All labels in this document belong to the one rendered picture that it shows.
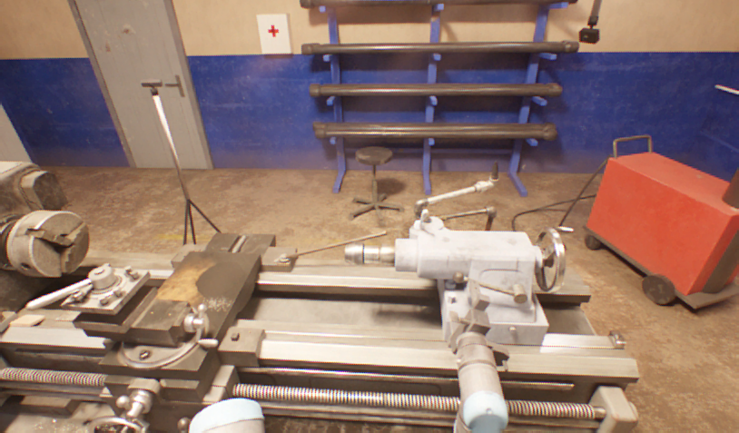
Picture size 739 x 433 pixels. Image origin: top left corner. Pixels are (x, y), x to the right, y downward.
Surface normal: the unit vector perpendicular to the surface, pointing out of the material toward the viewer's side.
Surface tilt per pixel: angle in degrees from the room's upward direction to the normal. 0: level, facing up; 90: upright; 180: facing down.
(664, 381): 0
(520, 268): 82
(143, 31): 90
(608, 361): 36
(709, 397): 0
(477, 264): 82
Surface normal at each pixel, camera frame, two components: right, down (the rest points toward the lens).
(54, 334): -0.06, -0.40
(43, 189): 1.00, 0.02
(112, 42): -0.07, 0.51
